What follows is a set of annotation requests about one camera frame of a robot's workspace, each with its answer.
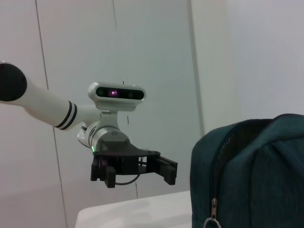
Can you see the dark teal insulated bag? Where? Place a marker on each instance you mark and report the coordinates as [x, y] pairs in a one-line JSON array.
[[256, 178]]

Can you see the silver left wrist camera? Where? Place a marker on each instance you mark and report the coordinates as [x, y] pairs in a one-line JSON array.
[[116, 93]]

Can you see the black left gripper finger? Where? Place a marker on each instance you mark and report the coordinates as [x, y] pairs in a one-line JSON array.
[[167, 169], [109, 177]]

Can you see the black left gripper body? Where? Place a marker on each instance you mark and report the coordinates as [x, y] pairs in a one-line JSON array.
[[123, 154]]

